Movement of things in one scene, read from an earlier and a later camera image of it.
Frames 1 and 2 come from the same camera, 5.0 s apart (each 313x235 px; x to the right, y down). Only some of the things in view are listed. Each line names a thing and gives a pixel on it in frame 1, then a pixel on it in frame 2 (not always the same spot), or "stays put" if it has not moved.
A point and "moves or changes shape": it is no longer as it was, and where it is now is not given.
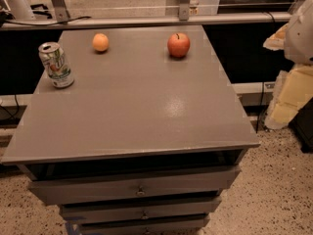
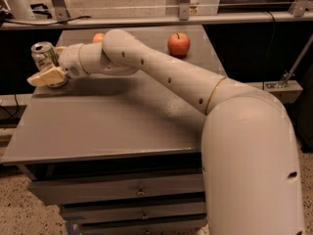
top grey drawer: (164, 183) stays put
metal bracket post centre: (184, 3) stays put
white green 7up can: (56, 64) moves or changes shape
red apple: (178, 44) stays put
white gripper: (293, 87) -> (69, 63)
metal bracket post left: (61, 10) stays put
